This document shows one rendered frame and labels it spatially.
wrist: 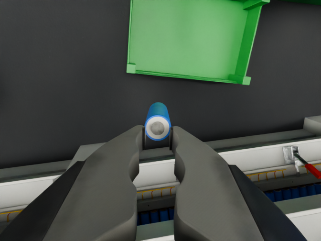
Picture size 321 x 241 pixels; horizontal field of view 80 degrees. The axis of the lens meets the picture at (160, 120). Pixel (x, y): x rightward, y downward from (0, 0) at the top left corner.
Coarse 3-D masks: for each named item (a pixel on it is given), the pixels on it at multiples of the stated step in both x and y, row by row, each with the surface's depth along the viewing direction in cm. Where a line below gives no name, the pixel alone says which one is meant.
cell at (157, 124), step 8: (152, 104) 19; (160, 104) 17; (152, 112) 14; (160, 112) 13; (152, 120) 13; (160, 120) 13; (168, 120) 13; (152, 128) 13; (160, 128) 13; (168, 128) 13; (152, 136) 13; (160, 136) 13
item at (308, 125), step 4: (316, 116) 62; (320, 116) 62; (304, 120) 62; (308, 120) 61; (312, 120) 59; (316, 120) 59; (320, 120) 59; (304, 124) 63; (308, 124) 61; (312, 124) 60; (316, 124) 58; (320, 124) 57; (304, 128) 63; (308, 128) 61; (312, 128) 60; (316, 128) 58; (320, 128) 57; (312, 132) 60; (316, 132) 59; (320, 132) 57; (316, 136) 59
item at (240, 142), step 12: (276, 132) 62; (288, 132) 62; (300, 132) 61; (216, 144) 58; (228, 144) 57; (240, 144) 56; (252, 144) 57; (144, 156) 54; (156, 156) 54; (168, 156) 54; (12, 168) 53; (24, 168) 53; (36, 168) 52; (48, 168) 52; (60, 168) 51
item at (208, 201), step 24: (192, 144) 10; (192, 168) 9; (216, 168) 9; (192, 192) 8; (216, 192) 8; (240, 192) 8; (192, 216) 7; (216, 216) 7; (240, 216) 7; (192, 240) 6; (216, 240) 6; (240, 240) 6
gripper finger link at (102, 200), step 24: (120, 144) 10; (144, 144) 12; (96, 168) 8; (120, 168) 9; (72, 192) 7; (96, 192) 7; (120, 192) 7; (72, 216) 6; (96, 216) 6; (120, 216) 6; (48, 240) 6; (72, 240) 6; (96, 240) 6; (120, 240) 7
